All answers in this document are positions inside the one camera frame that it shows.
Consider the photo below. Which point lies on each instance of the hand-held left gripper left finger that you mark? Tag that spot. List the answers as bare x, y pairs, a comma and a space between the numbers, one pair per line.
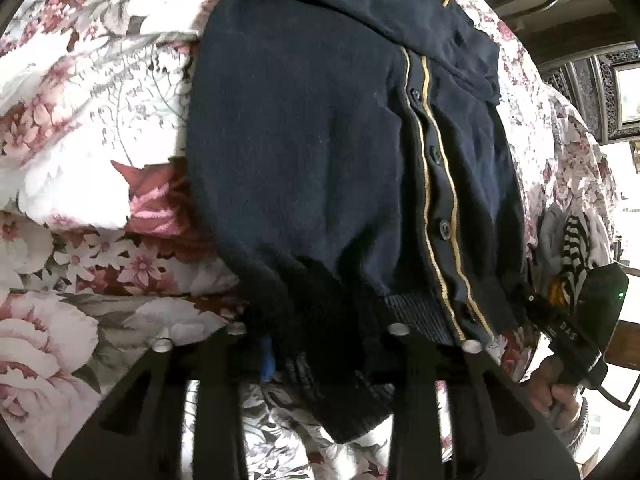
265, 360

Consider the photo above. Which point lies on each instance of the floral blanket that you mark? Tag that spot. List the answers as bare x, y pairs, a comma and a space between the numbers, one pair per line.
90, 160

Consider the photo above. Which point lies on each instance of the black and white striped cloth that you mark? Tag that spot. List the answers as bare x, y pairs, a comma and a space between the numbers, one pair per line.
575, 260

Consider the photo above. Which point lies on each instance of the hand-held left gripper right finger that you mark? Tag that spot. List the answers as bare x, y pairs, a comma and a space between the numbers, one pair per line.
415, 360

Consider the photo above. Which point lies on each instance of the navy cardigan with yellow trim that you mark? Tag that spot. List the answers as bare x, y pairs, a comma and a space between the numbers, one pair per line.
325, 160

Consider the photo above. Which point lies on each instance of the person's right hand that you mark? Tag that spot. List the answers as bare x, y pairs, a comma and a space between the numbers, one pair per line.
550, 390

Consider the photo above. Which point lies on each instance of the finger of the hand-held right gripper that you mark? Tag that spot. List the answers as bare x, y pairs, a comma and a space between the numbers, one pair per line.
530, 302

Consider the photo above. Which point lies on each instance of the carved wooden screen with painting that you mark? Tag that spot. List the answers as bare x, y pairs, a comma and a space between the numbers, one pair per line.
605, 90

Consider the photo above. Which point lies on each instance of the grey cloth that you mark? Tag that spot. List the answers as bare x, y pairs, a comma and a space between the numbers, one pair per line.
550, 240

